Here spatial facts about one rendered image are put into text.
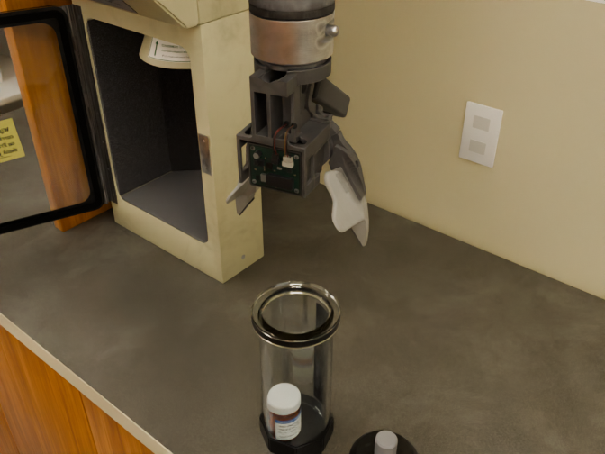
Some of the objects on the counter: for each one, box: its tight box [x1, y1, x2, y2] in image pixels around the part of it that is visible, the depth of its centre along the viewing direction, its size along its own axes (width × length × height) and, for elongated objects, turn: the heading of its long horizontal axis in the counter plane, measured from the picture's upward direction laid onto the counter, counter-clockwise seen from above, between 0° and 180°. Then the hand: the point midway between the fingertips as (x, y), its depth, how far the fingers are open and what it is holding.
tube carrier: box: [251, 281, 340, 444], centre depth 84 cm, size 11×11×21 cm
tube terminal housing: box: [72, 0, 264, 284], centre depth 112 cm, size 25×32×77 cm
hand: (302, 227), depth 71 cm, fingers open, 14 cm apart
